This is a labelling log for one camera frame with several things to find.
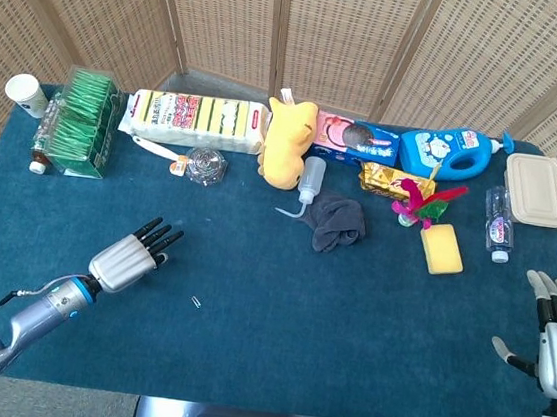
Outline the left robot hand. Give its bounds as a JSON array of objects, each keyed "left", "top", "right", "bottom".
[{"left": 85, "top": 209, "right": 187, "bottom": 302}]

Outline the yellow sponge multipack bag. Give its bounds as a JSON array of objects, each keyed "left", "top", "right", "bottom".
[{"left": 115, "top": 85, "right": 274, "bottom": 158}]

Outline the white tool with orange tag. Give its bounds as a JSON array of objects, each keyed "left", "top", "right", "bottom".
[{"left": 128, "top": 134, "right": 192, "bottom": 178}]

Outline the steel wool scrubber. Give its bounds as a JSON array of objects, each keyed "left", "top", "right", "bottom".
[{"left": 182, "top": 145, "right": 230, "bottom": 189}]

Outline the brown bottle with white cap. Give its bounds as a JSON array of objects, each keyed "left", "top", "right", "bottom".
[{"left": 27, "top": 94, "right": 69, "bottom": 177}]

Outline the clear water bottle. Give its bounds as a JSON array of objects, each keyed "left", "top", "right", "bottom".
[{"left": 477, "top": 184, "right": 520, "bottom": 265}]

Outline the clear box of green packets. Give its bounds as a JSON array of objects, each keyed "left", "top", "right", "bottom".
[{"left": 28, "top": 62, "right": 129, "bottom": 182}]

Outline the yellow sponge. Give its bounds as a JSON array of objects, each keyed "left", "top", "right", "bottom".
[{"left": 414, "top": 220, "right": 470, "bottom": 279}]

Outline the blue table cloth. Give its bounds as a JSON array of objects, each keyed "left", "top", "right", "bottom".
[{"left": 0, "top": 78, "right": 557, "bottom": 417}]

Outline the beige lidded food container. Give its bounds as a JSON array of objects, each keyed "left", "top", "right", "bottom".
[{"left": 497, "top": 151, "right": 557, "bottom": 230}]

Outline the white paper cup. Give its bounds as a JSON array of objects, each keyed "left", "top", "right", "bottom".
[{"left": 0, "top": 71, "right": 53, "bottom": 121}]

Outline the yellow plush toy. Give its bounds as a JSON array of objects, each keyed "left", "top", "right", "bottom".
[{"left": 254, "top": 85, "right": 322, "bottom": 193}]

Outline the clear plastic wash bottle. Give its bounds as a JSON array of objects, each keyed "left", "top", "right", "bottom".
[{"left": 274, "top": 151, "right": 329, "bottom": 222}]

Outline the colourful feather shuttlecock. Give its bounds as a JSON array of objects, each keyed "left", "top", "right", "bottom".
[{"left": 389, "top": 159, "right": 471, "bottom": 236}]

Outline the dark grey cloth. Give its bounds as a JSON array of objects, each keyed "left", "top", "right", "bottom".
[{"left": 301, "top": 189, "right": 370, "bottom": 258}]

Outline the blue detergent bottle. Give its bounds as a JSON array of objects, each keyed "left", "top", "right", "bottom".
[{"left": 395, "top": 120, "right": 518, "bottom": 190}]

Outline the gold snack packet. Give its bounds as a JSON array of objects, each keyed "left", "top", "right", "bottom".
[{"left": 355, "top": 159, "right": 439, "bottom": 206}]

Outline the blue pink cookie box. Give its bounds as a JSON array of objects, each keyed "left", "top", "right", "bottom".
[{"left": 308, "top": 110, "right": 403, "bottom": 172}]

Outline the wicker folding screen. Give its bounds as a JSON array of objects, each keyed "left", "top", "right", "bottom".
[{"left": 0, "top": 0, "right": 557, "bottom": 281}]

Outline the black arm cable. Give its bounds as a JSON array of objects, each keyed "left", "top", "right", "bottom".
[{"left": 0, "top": 266, "right": 86, "bottom": 348}]

